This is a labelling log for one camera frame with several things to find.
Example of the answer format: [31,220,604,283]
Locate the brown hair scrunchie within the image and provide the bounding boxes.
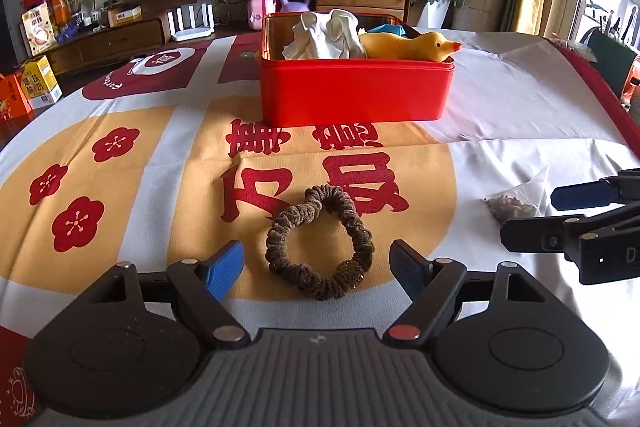
[265,184,374,301]

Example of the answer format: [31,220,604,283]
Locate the snack box with picture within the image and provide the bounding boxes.
[22,1,56,56]

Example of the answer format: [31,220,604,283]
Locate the orange gift bag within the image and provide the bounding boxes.
[0,75,34,122]

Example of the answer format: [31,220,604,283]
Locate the wooden TV cabinet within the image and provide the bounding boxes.
[44,0,409,76]

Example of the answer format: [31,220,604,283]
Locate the yellow cardboard box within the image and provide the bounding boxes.
[21,56,62,110]

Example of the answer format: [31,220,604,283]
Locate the red metal tin box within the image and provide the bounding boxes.
[259,13,456,127]

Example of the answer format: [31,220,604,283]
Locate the tea bag sachet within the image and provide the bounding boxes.
[483,178,547,225]

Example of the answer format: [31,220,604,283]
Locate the white plant pot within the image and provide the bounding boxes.
[416,0,451,29]

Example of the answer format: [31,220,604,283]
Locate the white wifi router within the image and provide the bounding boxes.
[167,3,215,42]

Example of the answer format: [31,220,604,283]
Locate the yellow rubber duck toy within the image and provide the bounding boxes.
[359,31,462,63]

